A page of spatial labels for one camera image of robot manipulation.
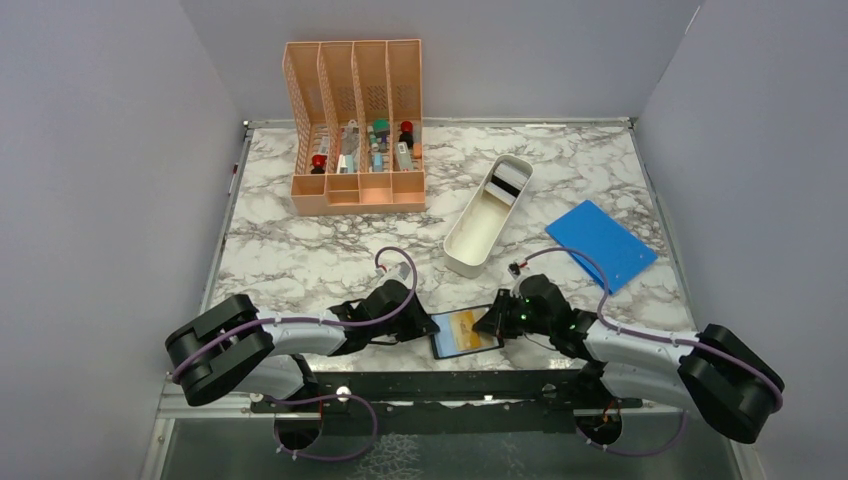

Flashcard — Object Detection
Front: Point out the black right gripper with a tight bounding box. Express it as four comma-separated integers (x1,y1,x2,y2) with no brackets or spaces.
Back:
473,288,553,339

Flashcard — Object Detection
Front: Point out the black leather card holder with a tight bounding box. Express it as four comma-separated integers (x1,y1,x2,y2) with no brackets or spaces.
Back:
430,305,504,360

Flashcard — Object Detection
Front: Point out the white oblong plastic tray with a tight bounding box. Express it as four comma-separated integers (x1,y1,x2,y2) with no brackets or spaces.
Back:
443,155,534,278

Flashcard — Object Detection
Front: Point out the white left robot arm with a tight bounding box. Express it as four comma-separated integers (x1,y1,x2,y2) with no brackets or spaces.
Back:
165,280,440,411

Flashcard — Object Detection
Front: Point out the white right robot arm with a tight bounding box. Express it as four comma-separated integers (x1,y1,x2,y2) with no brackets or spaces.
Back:
473,274,785,444

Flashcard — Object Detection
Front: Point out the stack of cards in tray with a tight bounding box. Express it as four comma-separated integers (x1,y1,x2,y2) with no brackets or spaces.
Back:
484,162,529,206

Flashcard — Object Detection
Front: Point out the red cap bottle left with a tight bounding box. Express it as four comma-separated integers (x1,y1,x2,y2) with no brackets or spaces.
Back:
310,154,327,174

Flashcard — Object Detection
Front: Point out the red cap bottle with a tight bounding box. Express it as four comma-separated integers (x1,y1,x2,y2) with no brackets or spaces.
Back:
399,121,415,150
310,154,327,174

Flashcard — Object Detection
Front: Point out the red cap bottle right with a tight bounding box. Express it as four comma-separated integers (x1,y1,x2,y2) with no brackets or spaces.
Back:
399,121,415,150

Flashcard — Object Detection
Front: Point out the green cap bottle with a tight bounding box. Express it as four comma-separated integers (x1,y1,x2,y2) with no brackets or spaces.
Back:
367,118,391,152

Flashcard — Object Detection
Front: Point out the orange plastic file organizer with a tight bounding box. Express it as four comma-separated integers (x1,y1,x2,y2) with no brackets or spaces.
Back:
282,39,426,216

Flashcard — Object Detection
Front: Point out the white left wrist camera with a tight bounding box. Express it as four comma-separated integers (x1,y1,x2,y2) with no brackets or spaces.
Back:
384,262,412,286

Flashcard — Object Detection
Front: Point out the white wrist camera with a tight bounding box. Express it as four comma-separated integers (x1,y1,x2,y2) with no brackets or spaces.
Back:
384,262,412,286
510,271,531,297

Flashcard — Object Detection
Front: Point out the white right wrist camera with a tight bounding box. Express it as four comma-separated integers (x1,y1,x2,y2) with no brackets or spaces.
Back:
510,271,531,297

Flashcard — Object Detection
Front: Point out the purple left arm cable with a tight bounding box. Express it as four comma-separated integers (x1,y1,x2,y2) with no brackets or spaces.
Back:
170,246,420,464

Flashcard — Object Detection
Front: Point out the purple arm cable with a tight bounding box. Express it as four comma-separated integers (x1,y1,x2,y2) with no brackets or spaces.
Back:
506,246,785,458
170,246,420,464

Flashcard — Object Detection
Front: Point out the black metal base rail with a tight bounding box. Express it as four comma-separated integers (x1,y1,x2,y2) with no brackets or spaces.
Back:
250,370,642,436

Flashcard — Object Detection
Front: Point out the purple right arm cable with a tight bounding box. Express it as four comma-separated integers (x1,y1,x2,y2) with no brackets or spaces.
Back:
506,246,785,458

